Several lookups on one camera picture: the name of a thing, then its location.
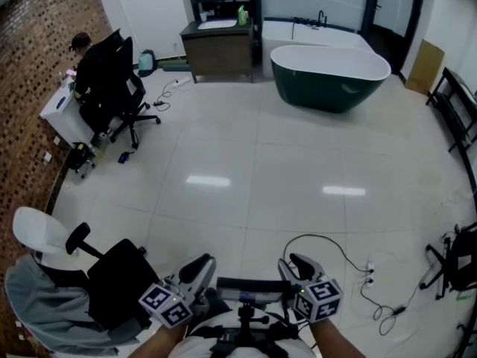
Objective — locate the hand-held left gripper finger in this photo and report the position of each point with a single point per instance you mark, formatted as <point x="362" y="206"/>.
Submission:
<point x="186" y="269"/>
<point x="208" y="276"/>

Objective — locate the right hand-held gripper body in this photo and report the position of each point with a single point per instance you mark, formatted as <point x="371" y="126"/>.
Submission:
<point x="318" y="300"/>

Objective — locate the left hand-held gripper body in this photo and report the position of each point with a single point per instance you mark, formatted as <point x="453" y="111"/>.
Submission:
<point x="167" y="304"/>

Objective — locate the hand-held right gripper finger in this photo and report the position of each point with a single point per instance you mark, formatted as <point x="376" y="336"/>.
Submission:
<point x="307" y="269"/>
<point x="287" y="276"/>

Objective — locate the green detergent bottle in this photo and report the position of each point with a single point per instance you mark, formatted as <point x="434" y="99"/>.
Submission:
<point x="242" y="16"/>

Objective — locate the person's right forearm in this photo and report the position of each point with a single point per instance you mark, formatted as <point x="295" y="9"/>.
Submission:
<point x="335" y="339"/>

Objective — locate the person's left forearm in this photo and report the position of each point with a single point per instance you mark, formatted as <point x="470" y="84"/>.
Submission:
<point x="160" y="339"/>

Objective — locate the person's white shirt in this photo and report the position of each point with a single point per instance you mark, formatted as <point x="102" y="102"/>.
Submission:
<point x="197" y="345"/>

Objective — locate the white power strip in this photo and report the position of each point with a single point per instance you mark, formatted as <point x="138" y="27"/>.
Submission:
<point x="181" y="81"/>
<point x="369" y="272"/>

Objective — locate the grey jacket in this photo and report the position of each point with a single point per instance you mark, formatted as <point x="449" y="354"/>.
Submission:
<point x="48" y="304"/>

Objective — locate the small blue floor device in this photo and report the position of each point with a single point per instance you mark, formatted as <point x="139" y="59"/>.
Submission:
<point x="124" y="157"/>

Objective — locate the black wheeled floor device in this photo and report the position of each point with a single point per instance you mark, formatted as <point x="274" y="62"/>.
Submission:
<point x="80" y="159"/>

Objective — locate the dark green oval bathtub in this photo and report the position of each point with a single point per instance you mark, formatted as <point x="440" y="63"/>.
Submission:
<point x="324" y="95"/>

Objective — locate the teal rolled mat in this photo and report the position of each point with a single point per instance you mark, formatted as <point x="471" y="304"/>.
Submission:
<point x="177" y="68"/>

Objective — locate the olive green rolled mat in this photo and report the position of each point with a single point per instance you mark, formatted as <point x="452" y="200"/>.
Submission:
<point x="171" y="62"/>

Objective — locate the dark blue pouch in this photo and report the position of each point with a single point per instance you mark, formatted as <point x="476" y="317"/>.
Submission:
<point x="60" y="103"/>

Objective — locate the dark wooden vanity cabinet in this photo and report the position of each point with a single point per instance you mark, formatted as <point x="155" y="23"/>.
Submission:
<point x="220" y="54"/>

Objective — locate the black high-back office chair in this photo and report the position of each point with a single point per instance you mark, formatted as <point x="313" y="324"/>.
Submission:
<point x="119" y="62"/>

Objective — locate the black console table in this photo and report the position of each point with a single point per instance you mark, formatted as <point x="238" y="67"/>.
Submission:
<point x="458" y="103"/>

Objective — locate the brown cardboard sheet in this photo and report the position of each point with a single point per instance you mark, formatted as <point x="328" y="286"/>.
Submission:
<point x="425" y="67"/>

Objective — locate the white rectangular bathtub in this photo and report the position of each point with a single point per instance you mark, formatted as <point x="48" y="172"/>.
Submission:
<point x="320" y="36"/>

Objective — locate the white sink basin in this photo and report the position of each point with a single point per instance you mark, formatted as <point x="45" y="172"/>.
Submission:
<point x="217" y="24"/>

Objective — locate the black bathtub faucet set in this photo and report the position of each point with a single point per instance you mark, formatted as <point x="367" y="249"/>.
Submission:
<point x="321" y="19"/>

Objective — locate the black chest-mounted camera rig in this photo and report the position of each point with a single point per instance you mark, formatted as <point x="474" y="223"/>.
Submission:
<point x="253" y="291"/>

